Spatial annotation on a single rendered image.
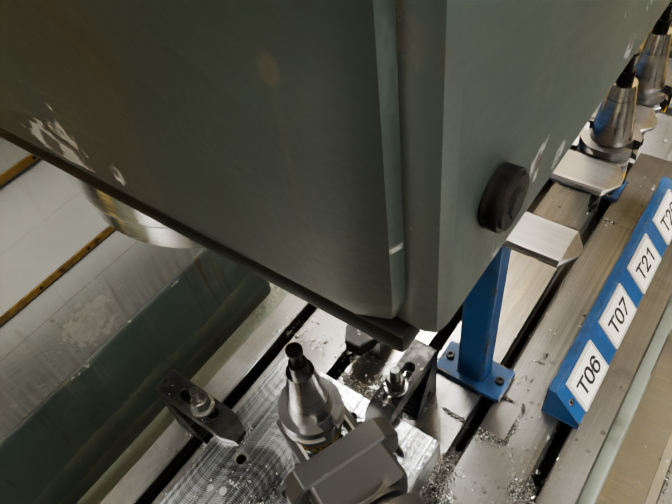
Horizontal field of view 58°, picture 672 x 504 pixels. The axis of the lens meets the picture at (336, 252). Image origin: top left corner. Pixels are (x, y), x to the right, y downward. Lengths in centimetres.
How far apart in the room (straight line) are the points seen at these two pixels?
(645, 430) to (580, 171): 50
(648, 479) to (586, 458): 18
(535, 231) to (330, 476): 31
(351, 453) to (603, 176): 38
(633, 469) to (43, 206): 89
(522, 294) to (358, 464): 47
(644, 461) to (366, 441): 54
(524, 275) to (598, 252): 13
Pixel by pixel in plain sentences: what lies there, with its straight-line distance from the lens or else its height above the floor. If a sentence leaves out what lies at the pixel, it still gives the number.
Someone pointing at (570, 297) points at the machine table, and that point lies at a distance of 99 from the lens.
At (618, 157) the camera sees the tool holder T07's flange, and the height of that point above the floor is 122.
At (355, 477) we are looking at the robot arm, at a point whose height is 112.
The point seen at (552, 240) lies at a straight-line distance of 62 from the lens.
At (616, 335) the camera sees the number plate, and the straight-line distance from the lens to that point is 93.
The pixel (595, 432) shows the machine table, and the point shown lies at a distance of 88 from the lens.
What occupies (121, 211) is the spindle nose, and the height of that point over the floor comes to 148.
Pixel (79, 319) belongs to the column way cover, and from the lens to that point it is 98.
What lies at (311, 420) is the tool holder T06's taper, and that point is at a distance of 59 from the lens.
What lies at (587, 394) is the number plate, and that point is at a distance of 87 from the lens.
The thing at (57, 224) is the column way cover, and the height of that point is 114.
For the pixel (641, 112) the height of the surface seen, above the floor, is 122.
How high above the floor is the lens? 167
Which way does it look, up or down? 49 degrees down
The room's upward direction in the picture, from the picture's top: 9 degrees counter-clockwise
